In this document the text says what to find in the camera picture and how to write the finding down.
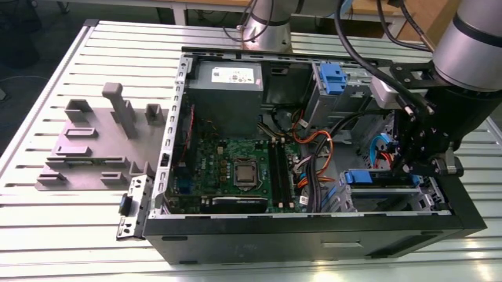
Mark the black open PC case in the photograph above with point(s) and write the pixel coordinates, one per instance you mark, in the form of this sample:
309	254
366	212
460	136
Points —
274	241

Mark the green motherboard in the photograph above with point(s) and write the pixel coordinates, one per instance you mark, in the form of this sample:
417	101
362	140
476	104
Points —
214	147

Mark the green RAM stick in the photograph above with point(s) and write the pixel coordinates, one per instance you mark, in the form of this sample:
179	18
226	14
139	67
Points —
80	161

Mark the round silver black wrist camera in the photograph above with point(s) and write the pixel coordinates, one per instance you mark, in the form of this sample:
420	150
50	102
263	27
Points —
449	164

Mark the grey metal drive cage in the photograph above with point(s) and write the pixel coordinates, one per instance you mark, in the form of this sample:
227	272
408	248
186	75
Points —
325	108

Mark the grey parts rack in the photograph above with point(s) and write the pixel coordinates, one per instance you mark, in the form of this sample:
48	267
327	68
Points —
106	147

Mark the grey power supply unit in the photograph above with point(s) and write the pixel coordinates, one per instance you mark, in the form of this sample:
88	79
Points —
223	111

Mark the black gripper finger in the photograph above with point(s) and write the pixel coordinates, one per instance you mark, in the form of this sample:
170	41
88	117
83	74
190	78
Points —
406	169

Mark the wooden top desk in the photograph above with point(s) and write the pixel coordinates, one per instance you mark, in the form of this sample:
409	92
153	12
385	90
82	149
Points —
365	13

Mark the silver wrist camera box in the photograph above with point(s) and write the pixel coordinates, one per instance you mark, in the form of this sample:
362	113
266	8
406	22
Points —
386	94

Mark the black CPU socket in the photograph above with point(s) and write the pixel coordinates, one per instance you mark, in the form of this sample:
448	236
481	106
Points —
245	160

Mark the black RAM slot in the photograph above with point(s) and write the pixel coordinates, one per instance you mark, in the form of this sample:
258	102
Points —
275	173
286	173

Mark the silver CPU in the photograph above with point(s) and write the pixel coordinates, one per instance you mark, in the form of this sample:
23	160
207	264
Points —
245	172

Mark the blue drive latch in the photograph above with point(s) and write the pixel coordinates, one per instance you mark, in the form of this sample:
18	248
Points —
333	79

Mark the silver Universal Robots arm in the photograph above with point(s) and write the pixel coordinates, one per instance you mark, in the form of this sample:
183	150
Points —
470	44

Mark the black graphics card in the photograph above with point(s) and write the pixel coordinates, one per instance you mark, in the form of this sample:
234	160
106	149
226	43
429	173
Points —
235	205

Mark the white framed desk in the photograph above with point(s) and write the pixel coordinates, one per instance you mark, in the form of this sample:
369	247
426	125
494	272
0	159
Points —
178	16

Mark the grey metal slot bracket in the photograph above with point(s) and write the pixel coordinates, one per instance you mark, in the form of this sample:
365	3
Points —
137	188

